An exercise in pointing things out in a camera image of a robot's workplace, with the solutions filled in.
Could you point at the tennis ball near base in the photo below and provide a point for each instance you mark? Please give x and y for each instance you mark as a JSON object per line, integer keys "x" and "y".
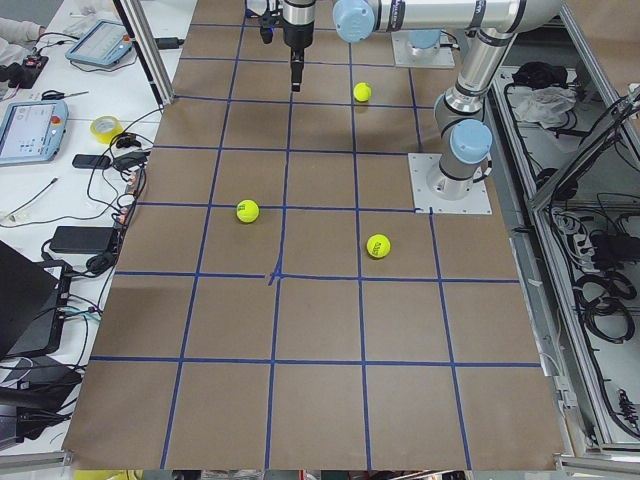
{"x": 378, "y": 246}

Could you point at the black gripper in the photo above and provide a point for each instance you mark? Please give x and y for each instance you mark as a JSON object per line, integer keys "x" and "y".
{"x": 298, "y": 29}

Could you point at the black laptop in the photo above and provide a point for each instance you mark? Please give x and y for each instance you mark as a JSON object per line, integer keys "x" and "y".
{"x": 33, "y": 295}

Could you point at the tennis ball between bases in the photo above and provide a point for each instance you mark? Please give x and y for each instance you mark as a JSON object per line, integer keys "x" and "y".
{"x": 362, "y": 92}

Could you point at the black power adapter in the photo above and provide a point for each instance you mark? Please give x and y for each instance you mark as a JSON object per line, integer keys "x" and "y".
{"x": 82, "y": 239}

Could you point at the yellow tape roll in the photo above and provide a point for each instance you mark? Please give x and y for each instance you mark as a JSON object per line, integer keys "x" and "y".
{"x": 106, "y": 128}

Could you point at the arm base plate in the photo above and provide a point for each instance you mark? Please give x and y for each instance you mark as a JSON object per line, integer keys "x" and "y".
{"x": 435, "y": 193}
{"x": 429, "y": 49}

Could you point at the black phone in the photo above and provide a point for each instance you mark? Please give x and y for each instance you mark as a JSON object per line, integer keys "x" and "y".
{"x": 91, "y": 161}

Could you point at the aluminium frame post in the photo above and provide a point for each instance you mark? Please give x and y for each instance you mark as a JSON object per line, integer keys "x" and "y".
{"x": 132, "y": 15}

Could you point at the tennis ball near table edge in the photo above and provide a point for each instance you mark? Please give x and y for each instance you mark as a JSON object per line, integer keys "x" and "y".
{"x": 247, "y": 211}

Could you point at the blue teach pendant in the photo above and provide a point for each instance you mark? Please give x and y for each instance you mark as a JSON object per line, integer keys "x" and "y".
{"x": 32, "y": 132}
{"x": 105, "y": 44}

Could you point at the near blue teach pendant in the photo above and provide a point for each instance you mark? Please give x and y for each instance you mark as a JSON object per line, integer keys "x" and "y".
{"x": 32, "y": 132}

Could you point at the far blue teach pendant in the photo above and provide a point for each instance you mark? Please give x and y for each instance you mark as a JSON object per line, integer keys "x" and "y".
{"x": 105, "y": 44}

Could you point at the white crumpled cloth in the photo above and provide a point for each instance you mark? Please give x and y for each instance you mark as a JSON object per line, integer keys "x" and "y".
{"x": 547, "y": 107}

